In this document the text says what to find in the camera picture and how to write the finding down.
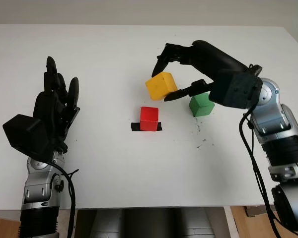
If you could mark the red block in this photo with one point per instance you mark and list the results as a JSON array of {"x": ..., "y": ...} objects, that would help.
[{"x": 149, "y": 119}]

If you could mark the green block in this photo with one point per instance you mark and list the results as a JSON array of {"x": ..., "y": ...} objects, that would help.
[{"x": 201, "y": 106}]

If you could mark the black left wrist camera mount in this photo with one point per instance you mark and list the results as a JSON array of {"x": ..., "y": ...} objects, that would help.
[{"x": 24, "y": 136}]

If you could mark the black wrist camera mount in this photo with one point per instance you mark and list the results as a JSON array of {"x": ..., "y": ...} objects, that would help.
[
  {"x": 24, "y": 136},
  {"x": 234, "y": 89}
]

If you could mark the grey robot body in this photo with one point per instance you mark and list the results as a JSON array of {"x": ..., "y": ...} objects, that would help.
[{"x": 149, "y": 223}]

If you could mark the yellow block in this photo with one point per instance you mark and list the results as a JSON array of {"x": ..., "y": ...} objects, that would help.
[{"x": 159, "y": 85}]

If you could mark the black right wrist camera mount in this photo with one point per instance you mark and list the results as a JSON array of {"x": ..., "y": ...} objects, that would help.
[{"x": 234, "y": 89}]

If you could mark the white table leg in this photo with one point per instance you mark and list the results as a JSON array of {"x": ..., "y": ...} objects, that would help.
[{"x": 232, "y": 223}]

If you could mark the black tape strip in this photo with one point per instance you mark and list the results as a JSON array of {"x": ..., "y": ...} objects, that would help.
[{"x": 135, "y": 127}]

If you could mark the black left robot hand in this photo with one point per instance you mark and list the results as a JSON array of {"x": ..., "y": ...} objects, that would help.
[{"x": 52, "y": 109}]

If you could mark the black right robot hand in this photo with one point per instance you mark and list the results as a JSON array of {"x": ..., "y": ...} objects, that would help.
[{"x": 213, "y": 59}]

